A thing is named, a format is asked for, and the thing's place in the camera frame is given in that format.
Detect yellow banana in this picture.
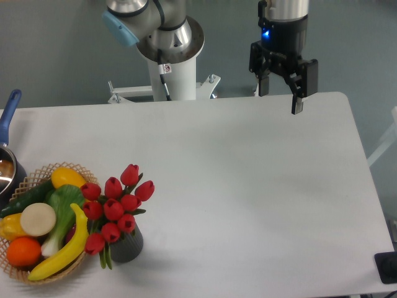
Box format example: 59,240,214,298
27,203,89,282

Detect orange fruit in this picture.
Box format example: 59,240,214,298
6,237,42,267

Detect red tulip bouquet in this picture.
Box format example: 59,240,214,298
81,164,155,269

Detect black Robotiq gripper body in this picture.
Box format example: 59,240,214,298
259,16,308,76

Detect woven wicker basket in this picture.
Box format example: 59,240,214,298
1,162,99,286

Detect yellow lemon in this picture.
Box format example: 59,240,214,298
51,167,86,189

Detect beige round radish slice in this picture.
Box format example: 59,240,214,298
20,203,56,237

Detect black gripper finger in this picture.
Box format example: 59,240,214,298
284,59,319,115
249,41,270,97

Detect blue handled saucepan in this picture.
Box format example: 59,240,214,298
1,89,26,209

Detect dark grey ribbed vase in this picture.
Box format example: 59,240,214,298
110,225,144,263

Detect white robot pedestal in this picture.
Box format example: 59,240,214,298
137,16,205,102

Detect white frame at right edge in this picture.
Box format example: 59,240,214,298
367,107,396,167

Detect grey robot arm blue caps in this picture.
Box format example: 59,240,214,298
102,1,318,114

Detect black device at table edge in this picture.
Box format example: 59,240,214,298
374,251,397,284

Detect yellow bell pepper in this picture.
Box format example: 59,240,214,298
1,213,28,242

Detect green bok choy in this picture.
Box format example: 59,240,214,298
42,184,85,258

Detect green cucumber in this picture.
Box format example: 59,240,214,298
1,180,55,218

